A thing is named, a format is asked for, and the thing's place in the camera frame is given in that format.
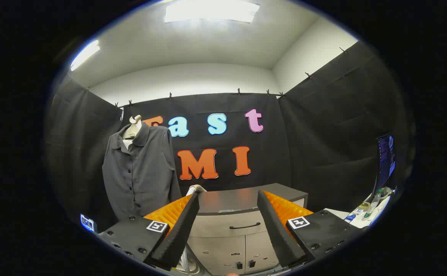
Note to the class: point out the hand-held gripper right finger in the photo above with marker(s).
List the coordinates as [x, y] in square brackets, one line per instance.
[275, 226]

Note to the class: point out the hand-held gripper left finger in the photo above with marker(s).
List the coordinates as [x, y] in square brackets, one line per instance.
[181, 226]

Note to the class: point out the white garment steamer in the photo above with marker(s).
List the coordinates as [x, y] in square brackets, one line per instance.
[196, 188]

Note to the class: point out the dark grey button shirt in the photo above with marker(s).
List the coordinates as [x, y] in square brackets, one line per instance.
[139, 176]

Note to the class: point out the white garment hanger form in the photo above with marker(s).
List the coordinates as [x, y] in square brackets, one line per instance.
[133, 128]

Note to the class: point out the grey cabinet with dark top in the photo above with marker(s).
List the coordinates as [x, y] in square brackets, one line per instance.
[223, 234]

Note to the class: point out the white side table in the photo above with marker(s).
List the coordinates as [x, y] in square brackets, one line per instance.
[334, 214]

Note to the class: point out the small lit screen device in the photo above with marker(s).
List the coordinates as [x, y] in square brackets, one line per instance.
[87, 222]

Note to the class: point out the clear plastic bottle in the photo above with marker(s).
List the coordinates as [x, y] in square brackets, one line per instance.
[372, 205]

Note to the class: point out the black backdrop cloth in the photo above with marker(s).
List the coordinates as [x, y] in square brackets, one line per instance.
[323, 134]

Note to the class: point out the dark computer monitor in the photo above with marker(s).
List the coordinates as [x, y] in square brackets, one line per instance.
[385, 157]

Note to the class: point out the row of black cloth clips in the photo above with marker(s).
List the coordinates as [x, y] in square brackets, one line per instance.
[238, 91]

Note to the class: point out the narrow ceiling light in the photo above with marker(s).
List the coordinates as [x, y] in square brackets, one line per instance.
[84, 55]

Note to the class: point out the large rectangular ceiling light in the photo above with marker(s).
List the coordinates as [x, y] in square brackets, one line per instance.
[212, 10]

